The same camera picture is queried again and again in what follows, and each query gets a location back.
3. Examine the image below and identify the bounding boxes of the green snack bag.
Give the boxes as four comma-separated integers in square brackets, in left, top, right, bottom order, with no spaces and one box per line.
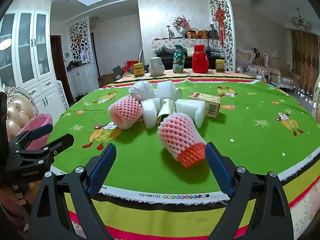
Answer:
[172,44,185,74]

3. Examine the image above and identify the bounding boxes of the red knot wall hanging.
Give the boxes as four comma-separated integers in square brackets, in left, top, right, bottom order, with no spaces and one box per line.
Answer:
[214,4,225,48]

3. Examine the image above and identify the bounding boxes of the green printed tablecloth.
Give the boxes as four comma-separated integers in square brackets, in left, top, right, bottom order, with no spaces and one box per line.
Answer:
[47,69,320,240]

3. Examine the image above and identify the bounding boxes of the ornate white chair back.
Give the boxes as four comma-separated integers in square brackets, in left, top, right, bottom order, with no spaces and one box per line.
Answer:
[311,77,320,123]

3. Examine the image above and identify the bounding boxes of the white ceramic jug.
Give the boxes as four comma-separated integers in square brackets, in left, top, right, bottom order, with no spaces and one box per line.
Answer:
[149,56,165,76]

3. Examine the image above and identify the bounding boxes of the yellow-lid glass jar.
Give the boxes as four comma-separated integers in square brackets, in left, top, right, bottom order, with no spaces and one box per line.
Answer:
[133,63,145,77]

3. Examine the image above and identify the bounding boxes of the brown patterned curtain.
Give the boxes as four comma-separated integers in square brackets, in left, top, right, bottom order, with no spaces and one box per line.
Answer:
[291,29,320,95]

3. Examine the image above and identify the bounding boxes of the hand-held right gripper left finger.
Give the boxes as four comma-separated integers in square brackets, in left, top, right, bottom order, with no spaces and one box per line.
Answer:
[27,142,118,240]

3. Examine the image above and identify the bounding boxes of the printed paper cup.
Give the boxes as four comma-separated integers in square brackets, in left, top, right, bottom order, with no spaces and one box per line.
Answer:
[156,99,177,124]

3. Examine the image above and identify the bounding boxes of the dark handbag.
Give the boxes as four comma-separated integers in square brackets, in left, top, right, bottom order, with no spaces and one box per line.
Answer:
[209,24,220,39]

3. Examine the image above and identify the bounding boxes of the ornate beige sofa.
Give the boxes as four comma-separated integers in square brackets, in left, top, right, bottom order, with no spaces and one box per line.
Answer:
[264,51,300,90]

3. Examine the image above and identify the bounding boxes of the notched white foam block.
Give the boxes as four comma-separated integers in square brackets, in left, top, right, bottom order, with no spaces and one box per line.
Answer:
[175,99,206,128]

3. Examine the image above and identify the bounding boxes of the tall white glass-door cabinet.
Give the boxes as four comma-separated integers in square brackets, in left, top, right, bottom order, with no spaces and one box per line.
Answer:
[0,10,68,120]

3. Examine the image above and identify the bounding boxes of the vase with pink flowers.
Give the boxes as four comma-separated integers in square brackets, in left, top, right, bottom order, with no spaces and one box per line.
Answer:
[173,16,190,39]

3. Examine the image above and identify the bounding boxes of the white paper ball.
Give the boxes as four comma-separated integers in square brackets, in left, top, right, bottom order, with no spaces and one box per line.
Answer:
[128,81,156,101]

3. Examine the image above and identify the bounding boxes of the black piano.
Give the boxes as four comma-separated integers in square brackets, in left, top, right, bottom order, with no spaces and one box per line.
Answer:
[153,52,225,70]

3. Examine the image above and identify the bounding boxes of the low white cabinet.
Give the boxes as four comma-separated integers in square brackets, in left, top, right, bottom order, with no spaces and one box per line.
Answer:
[66,64,99,98]

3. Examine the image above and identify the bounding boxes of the ornate beige armchair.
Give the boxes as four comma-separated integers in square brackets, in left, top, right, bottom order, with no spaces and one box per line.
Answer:
[236,49,267,83]

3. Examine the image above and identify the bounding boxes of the white lattice hallway panel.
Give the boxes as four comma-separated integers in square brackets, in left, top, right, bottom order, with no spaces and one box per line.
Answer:
[69,17,92,65]

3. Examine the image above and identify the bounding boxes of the red gift bags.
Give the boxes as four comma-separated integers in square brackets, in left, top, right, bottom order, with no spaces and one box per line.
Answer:
[122,60,138,74]

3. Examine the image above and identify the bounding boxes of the floral lace piano cover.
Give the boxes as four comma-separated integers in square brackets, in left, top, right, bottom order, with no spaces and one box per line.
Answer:
[152,38,220,54]

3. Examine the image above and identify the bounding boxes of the ornate tan leather chair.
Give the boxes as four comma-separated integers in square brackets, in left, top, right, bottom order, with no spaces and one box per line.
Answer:
[0,85,40,140]

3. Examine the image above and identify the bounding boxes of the chandelier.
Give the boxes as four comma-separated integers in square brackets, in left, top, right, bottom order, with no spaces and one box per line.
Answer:
[290,7,313,32]

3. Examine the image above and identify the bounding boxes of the tan cardboard box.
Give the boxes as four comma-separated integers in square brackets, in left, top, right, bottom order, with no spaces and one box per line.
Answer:
[188,92,222,119]

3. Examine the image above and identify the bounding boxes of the thick white foam block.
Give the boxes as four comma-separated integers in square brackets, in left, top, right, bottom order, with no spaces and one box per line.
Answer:
[141,97,162,130]

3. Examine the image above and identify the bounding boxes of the pink foam fruit net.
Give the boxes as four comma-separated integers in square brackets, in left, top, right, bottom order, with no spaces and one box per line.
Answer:
[108,95,143,130]

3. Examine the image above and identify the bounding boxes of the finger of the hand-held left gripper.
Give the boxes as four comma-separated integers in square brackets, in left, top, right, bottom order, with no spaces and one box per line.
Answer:
[14,133,75,165]
[16,123,54,147]

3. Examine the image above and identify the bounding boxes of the pink-lined trash bin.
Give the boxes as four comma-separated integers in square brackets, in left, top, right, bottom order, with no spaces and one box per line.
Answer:
[19,114,54,153]

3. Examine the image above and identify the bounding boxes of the red thermos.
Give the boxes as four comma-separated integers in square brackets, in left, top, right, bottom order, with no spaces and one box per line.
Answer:
[192,44,209,73]

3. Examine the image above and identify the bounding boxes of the tall white lattice screen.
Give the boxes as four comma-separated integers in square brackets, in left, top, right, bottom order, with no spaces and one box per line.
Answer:
[209,0,237,73]

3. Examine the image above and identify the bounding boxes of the pink and orange foam net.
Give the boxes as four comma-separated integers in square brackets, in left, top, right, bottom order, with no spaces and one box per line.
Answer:
[157,113,207,168]

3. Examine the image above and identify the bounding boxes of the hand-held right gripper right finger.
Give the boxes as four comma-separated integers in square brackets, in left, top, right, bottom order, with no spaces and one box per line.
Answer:
[204,141,294,240]

